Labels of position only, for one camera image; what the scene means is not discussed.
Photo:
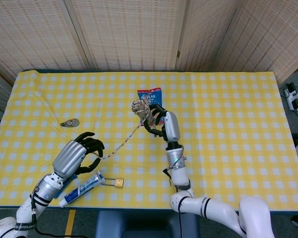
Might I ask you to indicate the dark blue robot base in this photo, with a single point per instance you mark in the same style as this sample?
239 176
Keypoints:
139 225

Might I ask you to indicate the brass screen hinge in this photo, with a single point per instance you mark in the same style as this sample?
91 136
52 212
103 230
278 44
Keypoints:
178 54

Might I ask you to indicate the dark blue pouch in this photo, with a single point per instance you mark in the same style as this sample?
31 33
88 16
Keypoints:
71 178

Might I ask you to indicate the white power strip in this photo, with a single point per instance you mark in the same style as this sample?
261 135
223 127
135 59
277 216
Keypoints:
292 98

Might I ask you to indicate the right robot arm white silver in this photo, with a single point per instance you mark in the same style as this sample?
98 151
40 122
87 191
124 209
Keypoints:
178 171

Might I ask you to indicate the brass padlock long shackle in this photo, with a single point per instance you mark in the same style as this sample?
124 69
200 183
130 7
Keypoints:
119 182

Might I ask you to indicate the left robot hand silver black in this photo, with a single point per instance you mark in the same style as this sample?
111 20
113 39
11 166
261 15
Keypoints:
69 158

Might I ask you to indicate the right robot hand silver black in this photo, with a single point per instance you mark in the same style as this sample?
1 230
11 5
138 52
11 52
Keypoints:
172 126

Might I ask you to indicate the blue red snack bag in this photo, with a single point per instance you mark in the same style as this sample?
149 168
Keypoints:
155 95

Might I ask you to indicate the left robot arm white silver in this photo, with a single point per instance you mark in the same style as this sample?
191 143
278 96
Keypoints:
27 210

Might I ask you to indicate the black caster wheel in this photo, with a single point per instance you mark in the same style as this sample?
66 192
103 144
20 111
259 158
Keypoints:
297 221

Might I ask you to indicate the white blue toothpaste tube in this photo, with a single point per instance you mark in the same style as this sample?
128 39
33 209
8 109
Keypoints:
82 189

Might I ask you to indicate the yellow white checkered tablecloth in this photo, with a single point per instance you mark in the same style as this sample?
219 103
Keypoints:
226 148

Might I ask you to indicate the yellow floor tape strip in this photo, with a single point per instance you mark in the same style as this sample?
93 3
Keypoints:
70 224

